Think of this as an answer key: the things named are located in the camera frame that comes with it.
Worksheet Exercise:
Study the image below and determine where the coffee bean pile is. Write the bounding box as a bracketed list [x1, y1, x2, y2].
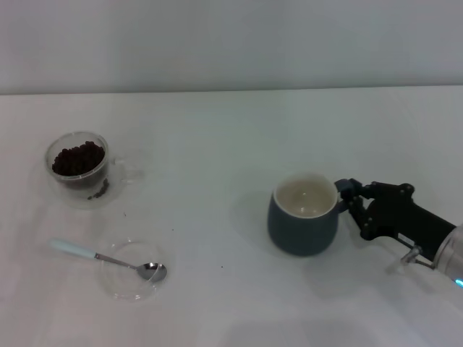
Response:
[51, 140, 106, 177]

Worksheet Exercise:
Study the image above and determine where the right arm metal cable connector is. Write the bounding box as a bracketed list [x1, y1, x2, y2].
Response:
[404, 245, 437, 270]

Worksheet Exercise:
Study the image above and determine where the clear glass saucer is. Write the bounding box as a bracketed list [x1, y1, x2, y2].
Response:
[98, 240, 171, 301]

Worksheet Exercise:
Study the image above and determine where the clear double-wall glass cup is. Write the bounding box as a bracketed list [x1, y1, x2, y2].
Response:
[44, 131, 145, 210]

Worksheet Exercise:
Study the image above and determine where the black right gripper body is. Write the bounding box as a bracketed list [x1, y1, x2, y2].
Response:
[360, 182, 456, 260]

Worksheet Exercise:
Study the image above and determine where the blue-handled metal spoon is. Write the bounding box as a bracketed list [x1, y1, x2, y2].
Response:
[48, 238, 168, 282]

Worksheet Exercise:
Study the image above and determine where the dark teal ceramic mug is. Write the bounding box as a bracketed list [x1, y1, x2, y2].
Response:
[267, 173, 357, 257]

